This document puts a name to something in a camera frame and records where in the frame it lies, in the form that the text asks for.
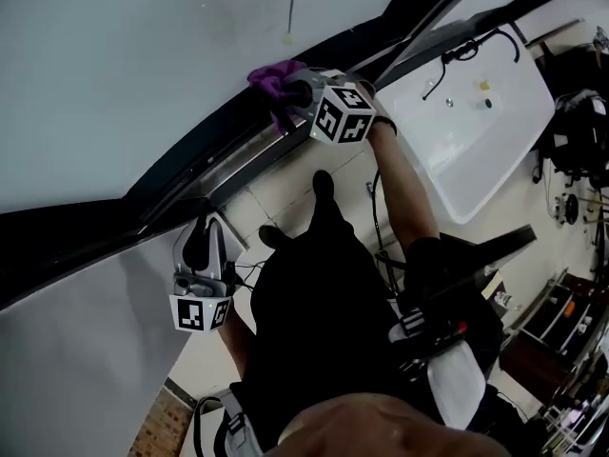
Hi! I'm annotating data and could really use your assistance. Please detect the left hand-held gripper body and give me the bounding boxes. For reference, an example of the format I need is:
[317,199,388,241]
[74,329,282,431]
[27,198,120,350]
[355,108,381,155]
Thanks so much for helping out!
[168,268,235,334]

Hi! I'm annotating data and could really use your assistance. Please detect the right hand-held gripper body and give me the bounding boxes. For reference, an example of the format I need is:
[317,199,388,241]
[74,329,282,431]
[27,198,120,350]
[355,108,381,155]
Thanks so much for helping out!
[288,67,378,146]

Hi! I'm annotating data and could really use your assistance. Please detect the purple cloth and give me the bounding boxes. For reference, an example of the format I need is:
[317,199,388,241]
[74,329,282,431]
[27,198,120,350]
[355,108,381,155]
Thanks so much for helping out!
[246,59,307,113]

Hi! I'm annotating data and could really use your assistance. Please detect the black window frame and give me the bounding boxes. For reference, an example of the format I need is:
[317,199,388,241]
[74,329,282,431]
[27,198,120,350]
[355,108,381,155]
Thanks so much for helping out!
[0,0,499,311]

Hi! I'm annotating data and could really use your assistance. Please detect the person's left forearm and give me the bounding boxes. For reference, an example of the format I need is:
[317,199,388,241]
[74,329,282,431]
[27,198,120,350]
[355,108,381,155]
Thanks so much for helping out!
[216,305,261,383]

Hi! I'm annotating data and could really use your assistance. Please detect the person's right forearm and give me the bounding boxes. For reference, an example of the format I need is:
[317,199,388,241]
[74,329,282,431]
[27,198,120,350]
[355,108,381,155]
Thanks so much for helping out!
[367,120,442,257]

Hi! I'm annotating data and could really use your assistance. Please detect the grey metal window sill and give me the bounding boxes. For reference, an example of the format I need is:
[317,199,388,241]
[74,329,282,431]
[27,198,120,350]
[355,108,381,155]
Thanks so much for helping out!
[197,111,315,209]

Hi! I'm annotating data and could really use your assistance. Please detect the person's black shoe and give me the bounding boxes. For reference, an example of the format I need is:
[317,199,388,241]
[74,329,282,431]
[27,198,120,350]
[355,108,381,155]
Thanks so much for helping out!
[258,224,288,252]
[311,169,337,202]

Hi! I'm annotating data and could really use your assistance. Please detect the person's black trousers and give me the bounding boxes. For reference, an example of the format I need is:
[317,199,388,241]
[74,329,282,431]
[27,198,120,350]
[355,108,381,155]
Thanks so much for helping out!
[229,192,432,451]

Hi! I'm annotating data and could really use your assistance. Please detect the white basin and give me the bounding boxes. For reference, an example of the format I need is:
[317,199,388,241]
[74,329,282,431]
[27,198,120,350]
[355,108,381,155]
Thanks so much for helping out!
[374,20,557,226]

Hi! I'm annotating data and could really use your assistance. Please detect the black metal beam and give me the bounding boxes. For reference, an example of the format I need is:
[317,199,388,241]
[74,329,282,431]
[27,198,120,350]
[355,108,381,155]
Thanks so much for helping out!
[440,223,538,304]

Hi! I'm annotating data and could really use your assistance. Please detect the person's bare upper body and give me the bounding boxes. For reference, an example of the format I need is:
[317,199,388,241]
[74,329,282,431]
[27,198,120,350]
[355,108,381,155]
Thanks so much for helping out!
[278,391,481,457]

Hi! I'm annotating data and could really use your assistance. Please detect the black equipment pile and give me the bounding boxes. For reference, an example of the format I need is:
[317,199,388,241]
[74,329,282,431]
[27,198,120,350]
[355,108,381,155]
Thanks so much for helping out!
[535,26,609,189]

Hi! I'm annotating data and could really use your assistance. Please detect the white and black waist pack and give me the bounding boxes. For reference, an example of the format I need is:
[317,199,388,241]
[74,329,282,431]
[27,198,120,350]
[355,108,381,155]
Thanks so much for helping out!
[385,302,487,430]

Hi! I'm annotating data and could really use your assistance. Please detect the metal storage rack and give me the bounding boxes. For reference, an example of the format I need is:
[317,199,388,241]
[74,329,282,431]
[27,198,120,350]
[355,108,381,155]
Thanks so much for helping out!
[501,267,609,457]

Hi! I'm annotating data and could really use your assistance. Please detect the white pull cord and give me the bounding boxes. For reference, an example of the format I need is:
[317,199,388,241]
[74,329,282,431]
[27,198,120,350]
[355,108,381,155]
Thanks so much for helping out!
[281,0,298,46]

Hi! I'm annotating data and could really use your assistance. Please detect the grey strap bag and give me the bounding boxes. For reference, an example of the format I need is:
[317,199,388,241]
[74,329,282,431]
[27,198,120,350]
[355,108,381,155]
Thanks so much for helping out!
[191,387,264,457]

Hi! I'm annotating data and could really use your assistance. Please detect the black faucet with hose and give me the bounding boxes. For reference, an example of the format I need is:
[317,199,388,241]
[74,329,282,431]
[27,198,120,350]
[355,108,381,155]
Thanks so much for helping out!
[422,26,521,102]

